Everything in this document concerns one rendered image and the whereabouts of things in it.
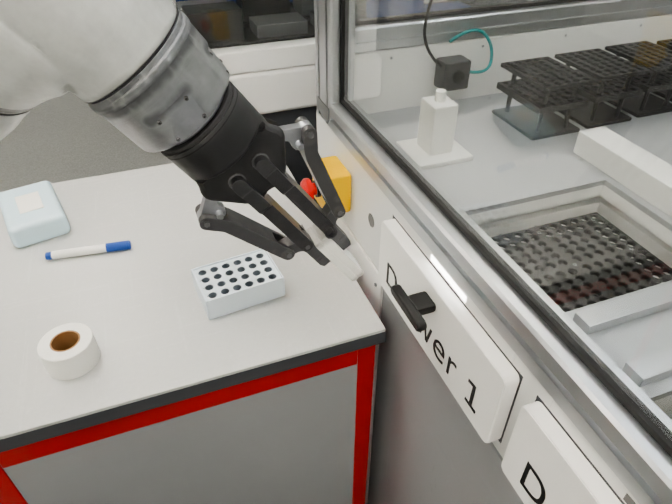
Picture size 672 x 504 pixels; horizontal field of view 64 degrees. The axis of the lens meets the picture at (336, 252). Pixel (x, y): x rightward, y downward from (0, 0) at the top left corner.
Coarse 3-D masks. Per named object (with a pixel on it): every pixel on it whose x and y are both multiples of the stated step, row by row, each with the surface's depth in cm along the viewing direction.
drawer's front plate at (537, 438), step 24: (528, 408) 49; (528, 432) 50; (552, 432) 47; (504, 456) 55; (528, 456) 51; (552, 456) 47; (576, 456) 45; (528, 480) 52; (552, 480) 48; (576, 480) 44; (600, 480) 44
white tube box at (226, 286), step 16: (240, 256) 88; (256, 256) 88; (192, 272) 84; (208, 272) 85; (224, 272) 85; (240, 272) 85; (256, 272) 85; (272, 272) 85; (208, 288) 83; (224, 288) 82; (240, 288) 83; (256, 288) 82; (272, 288) 83; (208, 304) 79; (224, 304) 81; (240, 304) 82; (256, 304) 84
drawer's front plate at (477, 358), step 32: (384, 224) 72; (384, 256) 75; (416, 256) 66; (384, 288) 78; (416, 288) 67; (448, 288) 62; (448, 320) 60; (448, 352) 62; (480, 352) 55; (448, 384) 64; (480, 384) 57; (512, 384) 52; (480, 416) 58
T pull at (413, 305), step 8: (392, 288) 65; (400, 288) 64; (400, 296) 63; (408, 296) 64; (416, 296) 63; (424, 296) 63; (400, 304) 63; (408, 304) 62; (416, 304) 62; (424, 304) 62; (432, 304) 62; (408, 312) 61; (416, 312) 61; (424, 312) 62; (416, 320) 60; (424, 320) 60; (416, 328) 60; (424, 328) 60
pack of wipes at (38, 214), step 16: (0, 192) 101; (16, 192) 101; (32, 192) 101; (48, 192) 101; (16, 208) 97; (32, 208) 97; (48, 208) 97; (16, 224) 93; (32, 224) 94; (48, 224) 95; (64, 224) 97; (16, 240) 93; (32, 240) 95
